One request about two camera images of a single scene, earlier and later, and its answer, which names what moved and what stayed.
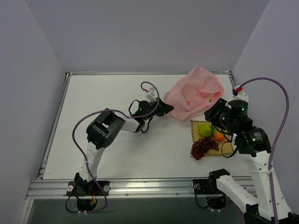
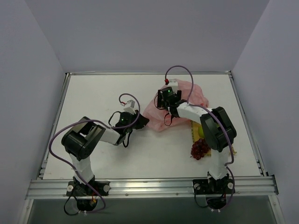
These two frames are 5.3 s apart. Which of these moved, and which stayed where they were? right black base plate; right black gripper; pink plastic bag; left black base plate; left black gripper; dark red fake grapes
Moved: left black gripper; pink plastic bag; right black gripper
Stayed: right black base plate; dark red fake grapes; left black base plate
